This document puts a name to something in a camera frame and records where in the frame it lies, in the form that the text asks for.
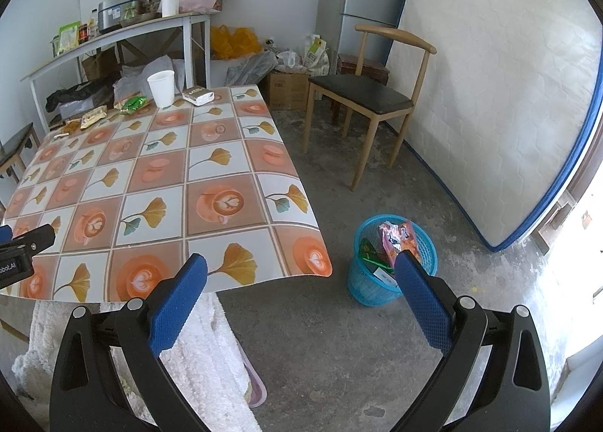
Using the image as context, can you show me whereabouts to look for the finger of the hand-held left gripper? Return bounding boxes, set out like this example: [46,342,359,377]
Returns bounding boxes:
[0,223,57,256]

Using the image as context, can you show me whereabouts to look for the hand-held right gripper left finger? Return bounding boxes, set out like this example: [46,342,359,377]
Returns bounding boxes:
[48,252,209,432]

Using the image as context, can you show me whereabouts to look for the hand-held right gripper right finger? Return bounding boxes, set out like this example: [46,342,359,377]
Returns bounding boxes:
[394,250,552,432]

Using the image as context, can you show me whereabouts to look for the grey box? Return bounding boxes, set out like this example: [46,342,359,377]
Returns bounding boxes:
[374,267,402,290]

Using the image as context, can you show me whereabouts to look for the blue plastic basket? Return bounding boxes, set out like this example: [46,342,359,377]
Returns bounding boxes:
[347,214,438,306]

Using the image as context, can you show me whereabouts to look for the orange snack packet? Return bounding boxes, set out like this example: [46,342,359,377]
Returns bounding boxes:
[400,220,421,257]

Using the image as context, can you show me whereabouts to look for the pink snack packet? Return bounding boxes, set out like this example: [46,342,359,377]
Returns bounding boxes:
[380,221,407,269]

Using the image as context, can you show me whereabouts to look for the large green snack packet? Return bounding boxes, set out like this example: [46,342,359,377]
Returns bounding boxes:
[359,238,395,273]

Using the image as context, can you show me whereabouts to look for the person's white fluffy robe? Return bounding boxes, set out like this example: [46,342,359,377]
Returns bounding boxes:
[12,293,263,432]

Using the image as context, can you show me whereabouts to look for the dark seat stool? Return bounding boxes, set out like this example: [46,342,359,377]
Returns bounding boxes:
[0,123,41,188]

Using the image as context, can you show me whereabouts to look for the pink slipper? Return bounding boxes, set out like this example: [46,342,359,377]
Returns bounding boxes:
[244,360,268,408]

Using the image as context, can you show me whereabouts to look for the table with patterned tablecloth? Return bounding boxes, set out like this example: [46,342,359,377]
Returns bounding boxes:
[0,83,334,306]

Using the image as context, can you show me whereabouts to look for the yellow snack packet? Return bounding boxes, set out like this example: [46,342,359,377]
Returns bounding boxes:
[81,108,109,130]

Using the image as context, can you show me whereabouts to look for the black bag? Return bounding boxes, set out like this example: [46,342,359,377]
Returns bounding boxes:
[46,81,116,113]

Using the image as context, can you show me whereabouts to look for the small green snack packet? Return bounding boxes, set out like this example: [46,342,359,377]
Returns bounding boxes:
[123,95,152,115]

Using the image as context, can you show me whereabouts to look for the white paper cup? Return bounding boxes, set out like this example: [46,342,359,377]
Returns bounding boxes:
[147,70,175,109]

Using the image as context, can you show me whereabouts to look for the white plastic bags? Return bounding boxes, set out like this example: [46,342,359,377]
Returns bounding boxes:
[120,57,187,98]

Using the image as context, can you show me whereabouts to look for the green food bag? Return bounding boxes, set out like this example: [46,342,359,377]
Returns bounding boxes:
[57,21,82,56]

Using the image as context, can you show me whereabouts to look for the white rectangular packet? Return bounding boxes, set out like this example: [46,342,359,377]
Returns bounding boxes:
[183,86,215,107]

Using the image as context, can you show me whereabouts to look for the dark sauce jars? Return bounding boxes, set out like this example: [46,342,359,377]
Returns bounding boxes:
[78,10,99,43]

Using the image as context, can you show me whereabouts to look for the wooden chair with dark seat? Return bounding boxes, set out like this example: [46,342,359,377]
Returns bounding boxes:
[301,24,436,192]

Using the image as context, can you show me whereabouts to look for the white mattress with blue edge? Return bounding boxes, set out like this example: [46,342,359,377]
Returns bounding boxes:
[386,0,603,252]

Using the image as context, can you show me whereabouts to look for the white side table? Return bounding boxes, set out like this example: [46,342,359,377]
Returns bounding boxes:
[21,10,213,132]

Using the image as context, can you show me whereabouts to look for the metal pot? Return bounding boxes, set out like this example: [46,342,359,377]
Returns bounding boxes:
[97,0,149,32]

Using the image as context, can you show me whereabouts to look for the grey plastic bag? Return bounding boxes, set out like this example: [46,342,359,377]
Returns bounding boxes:
[226,52,279,86]

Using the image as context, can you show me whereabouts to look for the yellow plastic bags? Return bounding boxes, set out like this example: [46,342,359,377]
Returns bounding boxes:
[210,25,262,60]

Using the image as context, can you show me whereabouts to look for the white bags with green print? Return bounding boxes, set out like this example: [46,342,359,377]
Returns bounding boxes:
[275,34,331,77]

